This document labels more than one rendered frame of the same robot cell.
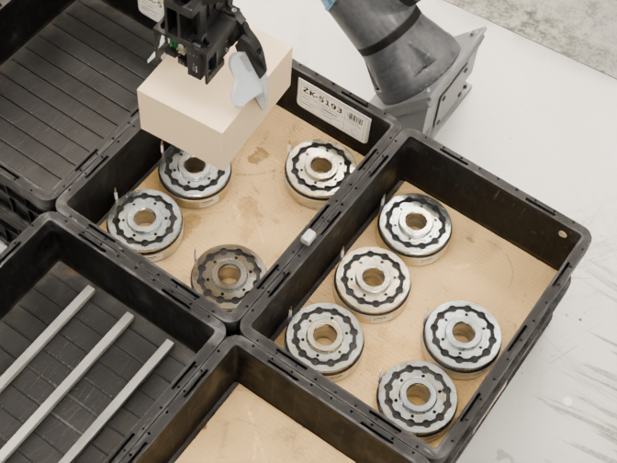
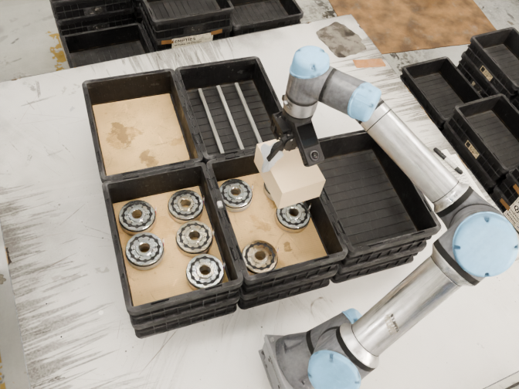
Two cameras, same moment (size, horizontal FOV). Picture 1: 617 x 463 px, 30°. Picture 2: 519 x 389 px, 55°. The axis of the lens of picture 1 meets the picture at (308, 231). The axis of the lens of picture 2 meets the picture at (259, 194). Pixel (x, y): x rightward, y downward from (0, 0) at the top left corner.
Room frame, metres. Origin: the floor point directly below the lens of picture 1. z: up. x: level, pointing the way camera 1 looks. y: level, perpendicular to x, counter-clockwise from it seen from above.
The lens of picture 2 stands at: (1.27, -0.56, 2.12)
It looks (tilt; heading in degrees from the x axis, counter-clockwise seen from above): 56 degrees down; 122
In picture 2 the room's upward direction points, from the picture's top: 11 degrees clockwise
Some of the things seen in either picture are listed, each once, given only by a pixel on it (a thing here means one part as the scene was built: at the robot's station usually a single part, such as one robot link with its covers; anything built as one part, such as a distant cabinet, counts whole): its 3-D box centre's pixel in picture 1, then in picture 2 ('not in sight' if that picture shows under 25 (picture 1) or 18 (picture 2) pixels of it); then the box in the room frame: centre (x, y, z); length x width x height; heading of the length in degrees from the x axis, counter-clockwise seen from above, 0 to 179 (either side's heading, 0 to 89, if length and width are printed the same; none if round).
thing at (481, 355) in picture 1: (463, 334); (144, 248); (0.72, -0.22, 0.86); 0.10 x 0.10 x 0.01
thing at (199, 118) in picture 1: (217, 87); (288, 170); (0.91, 0.13, 1.08); 0.16 x 0.12 x 0.07; 155
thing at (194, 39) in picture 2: not in sight; (192, 47); (-0.15, 0.82, 0.41); 0.31 x 0.02 x 0.16; 64
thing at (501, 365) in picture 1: (420, 284); (170, 231); (0.75, -0.15, 0.92); 0.40 x 0.30 x 0.02; 150
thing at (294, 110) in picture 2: not in sight; (299, 101); (0.88, 0.14, 1.32); 0.08 x 0.08 x 0.05
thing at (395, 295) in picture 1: (373, 279); (194, 236); (0.79, -0.09, 0.86); 0.10 x 0.10 x 0.01
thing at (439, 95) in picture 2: not in sight; (436, 102); (0.89, 1.61, 0.26); 0.40 x 0.30 x 0.23; 154
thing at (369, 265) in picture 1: (373, 277); (194, 235); (0.79, -0.09, 0.86); 0.05 x 0.05 x 0.01
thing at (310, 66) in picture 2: not in sight; (308, 76); (0.89, 0.14, 1.40); 0.09 x 0.08 x 0.11; 13
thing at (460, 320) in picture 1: (463, 333); (144, 248); (0.72, -0.22, 0.86); 0.05 x 0.05 x 0.01
